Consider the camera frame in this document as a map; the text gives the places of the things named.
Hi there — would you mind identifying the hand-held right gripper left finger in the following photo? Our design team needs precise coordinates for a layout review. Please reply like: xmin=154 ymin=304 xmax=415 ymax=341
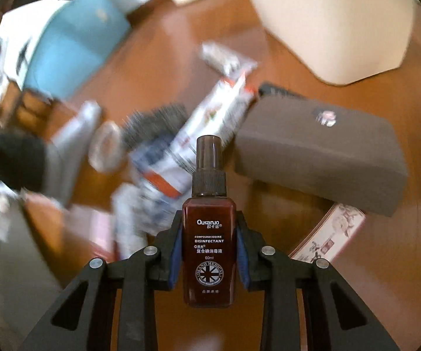
xmin=18 ymin=210 xmax=185 ymax=351

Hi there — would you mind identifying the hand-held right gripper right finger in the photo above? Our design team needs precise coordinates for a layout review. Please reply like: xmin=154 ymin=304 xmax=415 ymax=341
xmin=234 ymin=210 xmax=398 ymax=351

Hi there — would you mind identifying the brown spray bottle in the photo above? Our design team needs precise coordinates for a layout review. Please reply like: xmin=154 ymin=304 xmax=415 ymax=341
xmin=182 ymin=135 xmax=237 ymax=308

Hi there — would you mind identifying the translucent tape roll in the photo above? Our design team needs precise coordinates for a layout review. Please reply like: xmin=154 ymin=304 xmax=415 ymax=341
xmin=89 ymin=121 xmax=124 ymax=173

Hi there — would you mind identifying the black bristle brush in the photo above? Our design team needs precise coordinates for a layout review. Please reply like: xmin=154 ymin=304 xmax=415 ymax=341
xmin=123 ymin=104 xmax=189 ymax=149

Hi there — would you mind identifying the cream plastic bin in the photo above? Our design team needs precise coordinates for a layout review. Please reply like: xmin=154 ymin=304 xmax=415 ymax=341
xmin=234 ymin=0 xmax=416 ymax=86

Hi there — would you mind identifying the white crumpled packaging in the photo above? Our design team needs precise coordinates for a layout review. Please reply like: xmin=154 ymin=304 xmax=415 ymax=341
xmin=111 ymin=186 xmax=162 ymax=260

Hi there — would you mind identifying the pink packet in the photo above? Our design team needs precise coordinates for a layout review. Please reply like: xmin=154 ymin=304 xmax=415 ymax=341
xmin=71 ymin=205 xmax=118 ymax=260

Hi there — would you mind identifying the blue white printed packet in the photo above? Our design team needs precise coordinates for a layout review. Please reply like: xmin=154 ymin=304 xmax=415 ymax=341
xmin=130 ymin=135 xmax=194 ymax=200

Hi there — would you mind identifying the printed paper card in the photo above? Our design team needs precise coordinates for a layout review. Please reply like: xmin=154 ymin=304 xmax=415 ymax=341
xmin=289 ymin=203 xmax=365 ymax=264

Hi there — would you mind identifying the dark grey box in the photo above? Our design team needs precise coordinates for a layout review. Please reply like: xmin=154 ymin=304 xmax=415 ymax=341
xmin=234 ymin=84 xmax=409 ymax=217

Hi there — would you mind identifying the teal storage box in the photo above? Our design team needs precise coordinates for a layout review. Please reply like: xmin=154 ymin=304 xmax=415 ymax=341
xmin=22 ymin=0 xmax=131 ymax=99

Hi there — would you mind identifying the white red long carton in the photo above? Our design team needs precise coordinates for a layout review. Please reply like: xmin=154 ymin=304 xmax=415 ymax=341
xmin=170 ymin=73 xmax=259 ymax=169

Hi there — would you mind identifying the small white packet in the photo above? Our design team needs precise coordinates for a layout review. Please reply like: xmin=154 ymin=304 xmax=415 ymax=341
xmin=200 ymin=42 xmax=259 ymax=75

